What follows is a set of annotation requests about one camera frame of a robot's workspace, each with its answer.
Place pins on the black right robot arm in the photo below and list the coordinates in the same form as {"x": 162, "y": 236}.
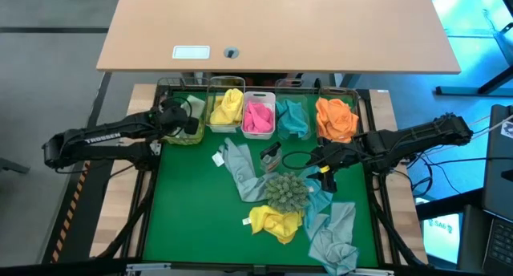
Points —
{"x": 421, "y": 137}

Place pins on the black laptop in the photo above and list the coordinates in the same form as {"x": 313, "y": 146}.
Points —
{"x": 499, "y": 187}

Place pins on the black desk leg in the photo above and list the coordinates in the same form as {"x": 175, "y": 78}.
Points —
{"x": 461, "y": 90}

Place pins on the green patterned cloth ball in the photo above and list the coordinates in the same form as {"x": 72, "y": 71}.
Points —
{"x": 286, "y": 191}

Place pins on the teal microfiber towel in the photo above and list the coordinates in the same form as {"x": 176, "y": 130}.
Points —
{"x": 316, "y": 200}
{"x": 292, "y": 119}

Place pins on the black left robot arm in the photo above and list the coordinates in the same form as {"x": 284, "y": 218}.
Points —
{"x": 104, "y": 137}

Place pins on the light wood desk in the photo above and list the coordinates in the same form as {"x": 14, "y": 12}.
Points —
{"x": 280, "y": 27}

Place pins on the black plate hazard striped edge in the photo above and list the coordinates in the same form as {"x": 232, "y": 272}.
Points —
{"x": 80, "y": 220}

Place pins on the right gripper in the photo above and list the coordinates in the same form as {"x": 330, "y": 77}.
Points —
{"x": 340, "y": 155}

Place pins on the white SA6 sign panel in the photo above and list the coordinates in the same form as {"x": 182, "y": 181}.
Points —
{"x": 441, "y": 240}

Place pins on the white plastic basket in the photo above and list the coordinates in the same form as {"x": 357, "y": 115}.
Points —
{"x": 258, "y": 136}

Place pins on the black aluminium table frame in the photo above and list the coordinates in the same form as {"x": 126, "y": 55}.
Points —
{"x": 141, "y": 236}

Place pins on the grey teal-edged microfiber towel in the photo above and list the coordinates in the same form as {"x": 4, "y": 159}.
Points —
{"x": 244, "y": 171}
{"x": 334, "y": 240}

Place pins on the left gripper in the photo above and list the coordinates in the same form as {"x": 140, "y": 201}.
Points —
{"x": 172, "y": 117}

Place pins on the orange microfiber towel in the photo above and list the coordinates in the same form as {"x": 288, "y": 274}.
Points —
{"x": 328, "y": 107}
{"x": 338, "y": 129}

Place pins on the pink microfiber towel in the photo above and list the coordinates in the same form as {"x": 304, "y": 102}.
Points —
{"x": 258, "y": 117}

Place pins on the green table mat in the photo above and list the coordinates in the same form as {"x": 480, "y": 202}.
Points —
{"x": 200, "y": 228}

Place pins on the clear spray bottle black trigger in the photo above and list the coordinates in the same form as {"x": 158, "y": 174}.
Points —
{"x": 270, "y": 157}

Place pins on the yellow microfiber towel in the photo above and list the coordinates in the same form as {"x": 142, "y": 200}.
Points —
{"x": 228, "y": 107}
{"x": 276, "y": 224}

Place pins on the black chair leg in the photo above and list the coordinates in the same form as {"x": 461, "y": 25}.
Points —
{"x": 14, "y": 166}

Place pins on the clear plastic basket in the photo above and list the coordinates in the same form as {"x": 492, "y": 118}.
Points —
{"x": 224, "y": 128}
{"x": 336, "y": 92}
{"x": 292, "y": 85}

